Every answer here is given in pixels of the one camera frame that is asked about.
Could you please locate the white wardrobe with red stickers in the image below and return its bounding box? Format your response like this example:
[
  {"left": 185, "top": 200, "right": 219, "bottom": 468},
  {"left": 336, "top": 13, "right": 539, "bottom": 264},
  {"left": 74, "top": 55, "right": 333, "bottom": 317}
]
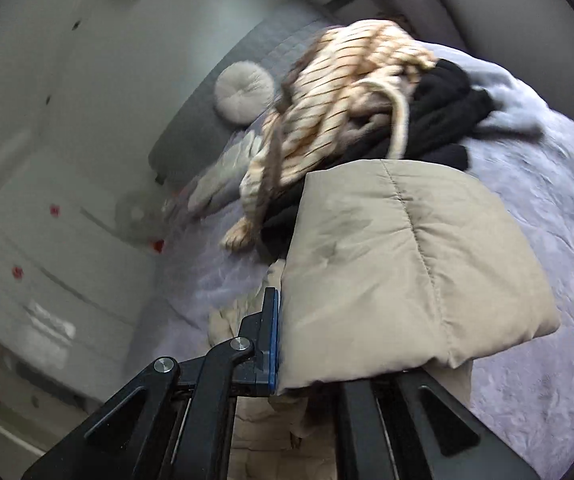
[{"left": 0, "top": 125, "right": 168, "bottom": 413}]

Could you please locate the grey quilted headboard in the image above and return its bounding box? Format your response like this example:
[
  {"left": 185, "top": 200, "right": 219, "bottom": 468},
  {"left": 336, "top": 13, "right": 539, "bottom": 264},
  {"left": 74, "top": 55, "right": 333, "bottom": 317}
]
[{"left": 149, "top": 0, "right": 340, "bottom": 187}]

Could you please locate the black garment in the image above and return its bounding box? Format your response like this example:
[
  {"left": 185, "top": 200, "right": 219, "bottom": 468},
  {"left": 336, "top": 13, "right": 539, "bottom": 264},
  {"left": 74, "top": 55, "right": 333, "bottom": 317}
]
[{"left": 259, "top": 58, "right": 496, "bottom": 263}]

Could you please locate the white standing fan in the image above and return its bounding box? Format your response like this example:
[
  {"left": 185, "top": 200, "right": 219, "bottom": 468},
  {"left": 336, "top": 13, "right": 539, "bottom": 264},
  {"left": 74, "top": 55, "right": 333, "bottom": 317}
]
[{"left": 116, "top": 191, "right": 166, "bottom": 247}]

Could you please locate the beige puffer jacket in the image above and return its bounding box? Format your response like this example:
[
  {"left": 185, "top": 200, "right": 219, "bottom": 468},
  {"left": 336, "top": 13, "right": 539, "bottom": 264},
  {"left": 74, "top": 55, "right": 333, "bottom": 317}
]
[{"left": 207, "top": 159, "right": 562, "bottom": 480}]

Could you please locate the round white cushion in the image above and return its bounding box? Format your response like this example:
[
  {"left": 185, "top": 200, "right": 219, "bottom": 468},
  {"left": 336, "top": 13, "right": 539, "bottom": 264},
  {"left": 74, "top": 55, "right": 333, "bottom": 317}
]
[{"left": 214, "top": 60, "right": 274, "bottom": 125}]

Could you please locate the patterned grey pillow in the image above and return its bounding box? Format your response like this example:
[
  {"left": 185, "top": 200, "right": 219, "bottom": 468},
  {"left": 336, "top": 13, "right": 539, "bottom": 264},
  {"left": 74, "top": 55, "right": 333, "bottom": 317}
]
[{"left": 163, "top": 130, "right": 268, "bottom": 222}]

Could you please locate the grey plush blanket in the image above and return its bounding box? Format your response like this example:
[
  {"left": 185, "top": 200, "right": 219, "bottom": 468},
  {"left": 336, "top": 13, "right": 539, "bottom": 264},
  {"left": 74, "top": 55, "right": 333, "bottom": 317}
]
[{"left": 126, "top": 42, "right": 574, "bottom": 480}]

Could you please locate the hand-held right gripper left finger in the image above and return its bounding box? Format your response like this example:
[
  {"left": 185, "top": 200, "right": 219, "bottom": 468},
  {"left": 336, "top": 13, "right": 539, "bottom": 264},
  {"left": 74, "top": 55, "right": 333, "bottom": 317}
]
[{"left": 22, "top": 287, "right": 280, "bottom": 480}]

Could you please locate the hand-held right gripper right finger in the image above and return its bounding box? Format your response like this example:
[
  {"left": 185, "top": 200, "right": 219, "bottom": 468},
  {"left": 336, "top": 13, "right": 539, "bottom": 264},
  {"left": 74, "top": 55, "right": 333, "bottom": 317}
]
[{"left": 339, "top": 369, "right": 542, "bottom": 480}]

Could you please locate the cream striped garment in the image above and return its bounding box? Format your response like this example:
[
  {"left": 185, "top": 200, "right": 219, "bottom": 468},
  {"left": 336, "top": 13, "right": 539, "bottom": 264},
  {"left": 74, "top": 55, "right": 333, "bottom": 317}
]
[{"left": 222, "top": 19, "right": 438, "bottom": 252}]

